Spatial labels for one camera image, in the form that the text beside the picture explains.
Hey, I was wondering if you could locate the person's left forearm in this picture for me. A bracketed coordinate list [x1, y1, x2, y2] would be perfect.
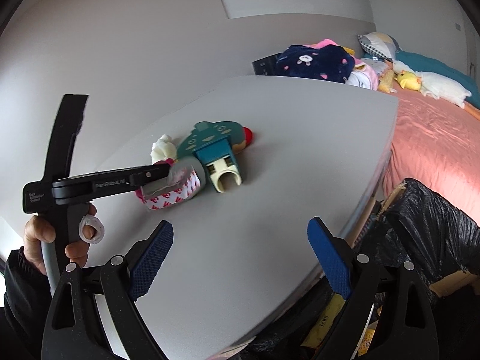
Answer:
[3, 247, 53, 360]

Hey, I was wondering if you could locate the red round toy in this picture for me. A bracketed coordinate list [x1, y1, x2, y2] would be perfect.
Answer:
[229, 127, 255, 154]

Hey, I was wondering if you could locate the teal tree-shaped toy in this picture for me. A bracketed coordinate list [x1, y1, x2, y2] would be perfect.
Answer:
[175, 121, 250, 194]

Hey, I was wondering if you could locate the person's left hand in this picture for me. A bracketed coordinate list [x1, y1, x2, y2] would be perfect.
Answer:
[23, 202, 106, 267]

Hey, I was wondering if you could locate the white goose plush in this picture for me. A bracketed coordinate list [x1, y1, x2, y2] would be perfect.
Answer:
[392, 60, 480, 119]

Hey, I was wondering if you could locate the black box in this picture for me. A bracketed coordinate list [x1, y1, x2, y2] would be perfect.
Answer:
[252, 55, 280, 77]

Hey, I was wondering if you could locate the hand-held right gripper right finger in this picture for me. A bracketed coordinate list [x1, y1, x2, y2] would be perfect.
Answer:
[307, 217, 437, 360]

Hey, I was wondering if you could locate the white and pink clothing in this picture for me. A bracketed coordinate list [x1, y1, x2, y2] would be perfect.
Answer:
[347, 60, 379, 91]

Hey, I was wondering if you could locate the red white tape roll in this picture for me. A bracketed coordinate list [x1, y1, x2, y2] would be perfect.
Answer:
[136, 161, 206, 214]

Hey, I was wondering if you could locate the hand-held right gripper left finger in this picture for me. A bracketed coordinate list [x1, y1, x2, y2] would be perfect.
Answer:
[41, 220, 174, 360]

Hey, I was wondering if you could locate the white squishy toy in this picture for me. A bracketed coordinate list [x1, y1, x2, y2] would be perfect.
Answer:
[151, 134, 177, 164]

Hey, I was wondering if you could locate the cardboard box bin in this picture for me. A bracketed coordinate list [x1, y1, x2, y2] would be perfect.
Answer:
[369, 180, 480, 298]

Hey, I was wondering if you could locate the checked patchwork pillow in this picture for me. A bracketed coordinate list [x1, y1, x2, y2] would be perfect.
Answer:
[357, 32, 402, 61]

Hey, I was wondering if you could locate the yellow striped cloth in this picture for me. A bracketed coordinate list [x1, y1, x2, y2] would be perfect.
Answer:
[377, 70, 397, 95]

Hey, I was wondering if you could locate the navy fleece blanket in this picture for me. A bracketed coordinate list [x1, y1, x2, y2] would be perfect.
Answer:
[275, 45, 355, 85]

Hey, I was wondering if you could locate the bed with pink sheet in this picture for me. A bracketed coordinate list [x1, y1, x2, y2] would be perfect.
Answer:
[382, 86, 480, 230]

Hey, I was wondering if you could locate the yellow duck plush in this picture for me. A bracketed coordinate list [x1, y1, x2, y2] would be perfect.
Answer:
[397, 70, 423, 92]

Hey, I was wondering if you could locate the teal pillow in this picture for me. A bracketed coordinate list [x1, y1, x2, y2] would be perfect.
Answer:
[394, 50, 480, 93]

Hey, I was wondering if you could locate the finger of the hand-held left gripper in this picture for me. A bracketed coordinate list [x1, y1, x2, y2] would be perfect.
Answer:
[129, 164, 170, 187]

